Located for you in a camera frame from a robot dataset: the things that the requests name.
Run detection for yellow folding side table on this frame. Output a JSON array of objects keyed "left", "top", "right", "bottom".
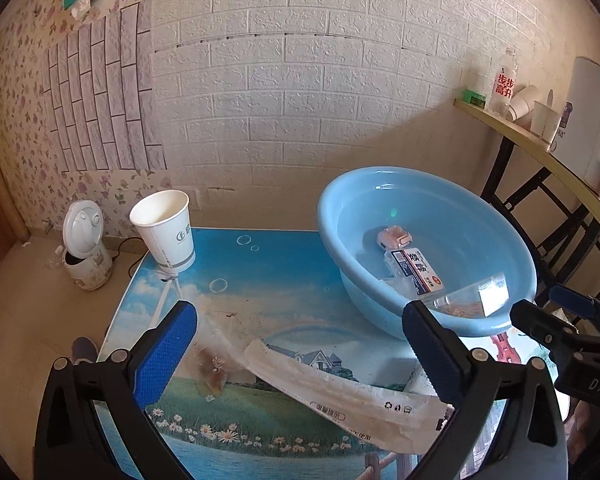
[{"left": 453, "top": 97, "right": 600, "bottom": 311}]

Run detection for white paper cup on table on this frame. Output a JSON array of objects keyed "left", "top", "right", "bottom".
[{"left": 130, "top": 190, "right": 196, "bottom": 276}]

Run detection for small green box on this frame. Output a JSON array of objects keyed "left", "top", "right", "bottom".
[{"left": 462, "top": 89, "right": 486, "bottom": 108}]

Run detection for pink toy car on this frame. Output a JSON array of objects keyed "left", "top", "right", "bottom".
[{"left": 376, "top": 226, "right": 413, "bottom": 250}]

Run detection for light blue plastic basin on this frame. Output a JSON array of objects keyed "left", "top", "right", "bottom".
[{"left": 316, "top": 167, "right": 538, "bottom": 339}]

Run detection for white electric rice cooker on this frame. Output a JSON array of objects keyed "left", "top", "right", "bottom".
[{"left": 62, "top": 200, "right": 112, "bottom": 292}]

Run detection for clear bag of cotton swabs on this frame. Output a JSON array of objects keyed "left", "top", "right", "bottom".
[{"left": 425, "top": 273, "right": 509, "bottom": 318}]

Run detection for small blue white carton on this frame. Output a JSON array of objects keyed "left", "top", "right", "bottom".
[{"left": 384, "top": 247, "right": 444, "bottom": 296}]

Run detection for white electric kettle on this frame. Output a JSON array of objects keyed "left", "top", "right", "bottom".
[{"left": 550, "top": 56, "right": 600, "bottom": 192}]

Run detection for Face tissue pack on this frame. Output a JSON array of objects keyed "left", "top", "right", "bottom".
[{"left": 403, "top": 363, "right": 437, "bottom": 396}]

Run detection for clear bottle red label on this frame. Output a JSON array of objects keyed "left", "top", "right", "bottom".
[{"left": 488, "top": 47, "right": 518, "bottom": 116}]

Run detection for black power cable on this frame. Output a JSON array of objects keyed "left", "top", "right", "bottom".
[{"left": 110, "top": 235, "right": 150, "bottom": 279}]

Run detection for clear zip bag with food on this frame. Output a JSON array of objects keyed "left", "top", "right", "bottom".
[{"left": 187, "top": 304, "right": 257, "bottom": 398}]

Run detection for upright paper cup on shelf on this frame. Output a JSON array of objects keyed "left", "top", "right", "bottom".
[{"left": 530, "top": 101, "right": 562, "bottom": 145}]

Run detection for person's right hand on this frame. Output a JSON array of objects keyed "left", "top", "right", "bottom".
[{"left": 565, "top": 401, "right": 600, "bottom": 465}]

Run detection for long white paper wrapper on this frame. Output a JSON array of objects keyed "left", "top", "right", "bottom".
[{"left": 242, "top": 339, "right": 448, "bottom": 455}]

